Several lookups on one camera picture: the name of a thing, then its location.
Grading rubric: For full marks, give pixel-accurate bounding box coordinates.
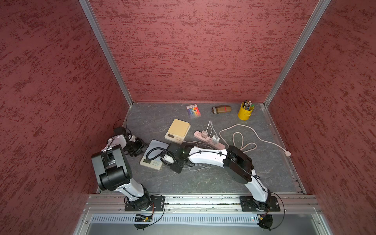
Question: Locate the white usb charging cable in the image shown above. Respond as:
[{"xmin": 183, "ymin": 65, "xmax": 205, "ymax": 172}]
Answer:
[{"xmin": 205, "ymin": 120, "xmax": 218, "ymax": 137}]

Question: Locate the small white charger block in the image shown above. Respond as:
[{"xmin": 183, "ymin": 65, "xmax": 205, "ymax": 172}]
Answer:
[{"xmin": 212, "ymin": 135, "xmax": 220, "ymax": 143}]

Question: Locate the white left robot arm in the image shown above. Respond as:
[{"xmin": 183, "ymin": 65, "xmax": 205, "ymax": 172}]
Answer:
[{"xmin": 91, "ymin": 127, "xmax": 152, "ymax": 211}]

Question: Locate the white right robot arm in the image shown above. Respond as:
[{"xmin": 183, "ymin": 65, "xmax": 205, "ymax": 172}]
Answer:
[{"xmin": 161, "ymin": 144, "xmax": 271, "ymax": 212}]

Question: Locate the white electronic scale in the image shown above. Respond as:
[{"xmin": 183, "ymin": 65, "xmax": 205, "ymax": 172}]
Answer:
[{"xmin": 140, "ymin": 140, "xmax": 168, "ymax": 170}]

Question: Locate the pink power strip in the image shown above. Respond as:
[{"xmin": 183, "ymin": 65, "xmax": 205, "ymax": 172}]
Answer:
[{"xmin": 194, "ymin": 131, "xmax": 226, "ymax": 150}]

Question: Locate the rainbow highlighter pack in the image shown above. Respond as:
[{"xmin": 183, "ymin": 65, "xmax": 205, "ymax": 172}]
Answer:
[{"xmin": 186, "ymin": 104, "xmax": 201, "ymax": 118}]

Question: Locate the plaid brown glasses case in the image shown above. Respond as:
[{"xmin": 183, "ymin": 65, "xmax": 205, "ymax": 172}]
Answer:
[{"xmin": 211, "ymin": 105, "xmax": 232, "ymax": 114}]

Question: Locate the yellow metal pencil bucket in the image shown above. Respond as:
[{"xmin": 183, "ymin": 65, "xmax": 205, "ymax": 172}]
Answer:
[{"xmin": 238, "ymin": 103, "xmax": 255, "ymax": 121}]

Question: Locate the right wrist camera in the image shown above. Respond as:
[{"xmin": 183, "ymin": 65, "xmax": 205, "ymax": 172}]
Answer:
[{"xmin": 161, "ymin": 154, "xmax": 175, "ymax": 165}]

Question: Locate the pink usb wall adapter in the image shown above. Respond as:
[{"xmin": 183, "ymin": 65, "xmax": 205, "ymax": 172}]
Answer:
[{"xmin": 201, "ymin": 130, "xmax": 208, "ymax": 139}]

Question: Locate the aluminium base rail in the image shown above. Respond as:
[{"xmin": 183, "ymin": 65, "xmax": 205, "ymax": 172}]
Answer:
[{"xmin": 74, "ymin": 194, "xmax": 332, "ymax": 235}]

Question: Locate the pink power strip cord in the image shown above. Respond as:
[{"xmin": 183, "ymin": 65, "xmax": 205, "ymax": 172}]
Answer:
[{"xmin": 218, "ymin": 124, "xmax": 291, "ymax": 158}]

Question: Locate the aluminium corner post left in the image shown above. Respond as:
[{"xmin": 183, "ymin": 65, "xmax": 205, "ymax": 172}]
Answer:
[{"xmin": 79, "ymin": 0, "xmax": 134, "ymax": 108}]

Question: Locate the aluminium corner post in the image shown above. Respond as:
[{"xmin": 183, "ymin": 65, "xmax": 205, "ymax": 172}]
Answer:
[
  {"xmin": 263, "ymin": 0, "xmax": 331, "ymax": 109},
  {"xmin": 79, "ymin": 0, "xmax": 134, "ymax": 108}
]

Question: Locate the aluminium corner post right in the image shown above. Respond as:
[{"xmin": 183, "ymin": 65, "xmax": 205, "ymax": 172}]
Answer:
[{"xmin": 263, "ymin": 0, "xmax": 331, "ymax": 109}]

